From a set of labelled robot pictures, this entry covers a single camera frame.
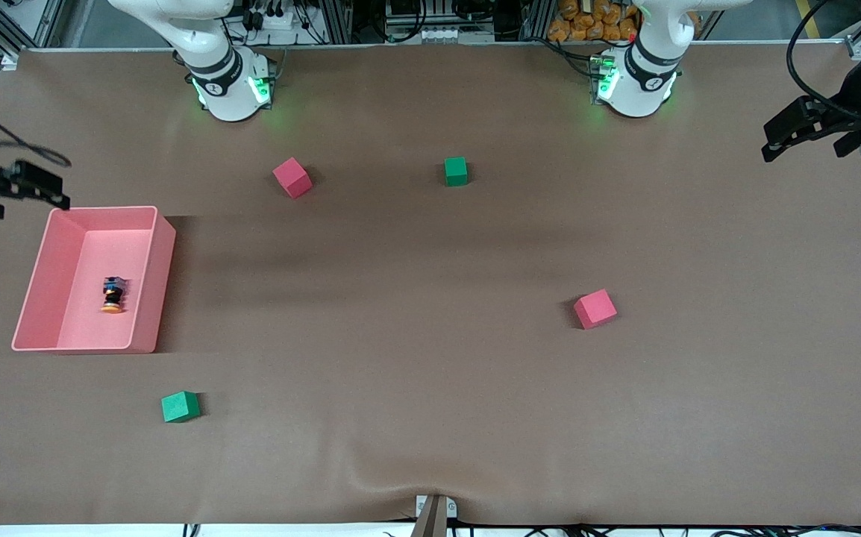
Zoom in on metal table clamp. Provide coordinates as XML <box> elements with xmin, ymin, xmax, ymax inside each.
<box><xmin>415</xmin><ymin>494</ymin><xmax>459</xmax><ymax>521</ymax></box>

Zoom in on orange packaged goods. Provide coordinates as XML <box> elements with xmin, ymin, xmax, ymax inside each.
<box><xmin>547</xmin><ymin>0</ymin><xmax>701</xmax><ymax>43</ymax></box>

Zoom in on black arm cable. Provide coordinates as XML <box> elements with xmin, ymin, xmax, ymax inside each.
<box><xmin>0</xmin><ymin>88</ymin><xmax>73</xmax><ymax>169</ymax></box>
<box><xmin>786</xmin><ymin>0</ymin><xmax>861</xmax><ymax>125</ymax></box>

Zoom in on brown table mat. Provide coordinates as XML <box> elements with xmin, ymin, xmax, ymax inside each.
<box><xmin>0</xmin><ymin>41</ymin><xmax>861</xmax><ymax>527</ymax></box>

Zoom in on pink plastic bin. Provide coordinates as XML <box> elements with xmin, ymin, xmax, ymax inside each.
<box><xmin>11</xmin><ymin>206</ymin><xmax>177</xmax><ymax>354</ymax></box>

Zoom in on white power strip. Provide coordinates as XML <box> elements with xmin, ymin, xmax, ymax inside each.
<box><xmin>246</xmin><ymin>0</ymin><xmax>296</xmax><ymax>31</ymax></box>

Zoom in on orange capped black button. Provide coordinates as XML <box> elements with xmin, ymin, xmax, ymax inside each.
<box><xmin>101</xmin><ymin>275</ymin><xmax>130</xmax><ymax>315</ymax></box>

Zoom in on white terminal block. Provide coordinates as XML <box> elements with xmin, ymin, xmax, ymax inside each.
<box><xmin>385</xmin><ymin>25</ymin><xmax>497</xmax><ymax>45</ymax></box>

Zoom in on red foam cube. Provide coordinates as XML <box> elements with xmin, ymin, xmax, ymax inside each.
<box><xmin>573</xmin><ymin>289</ymin><xmax>619</xmax><ymax>330</ymax></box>
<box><xmin>272</xmin><ymin>157</ymin><xmax>314</xmax><ymax>200</ymax></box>

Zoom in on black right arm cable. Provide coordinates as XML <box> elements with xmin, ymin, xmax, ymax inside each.
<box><xmin>0</xmin><ymin>88</ymin><xmax>73</xmax><ymax>169</ymax></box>

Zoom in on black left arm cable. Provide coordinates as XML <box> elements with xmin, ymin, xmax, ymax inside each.
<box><xmin>786</xmin><ymin>0</ymin><xmax>861</xmax><ymax>125</ymax></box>

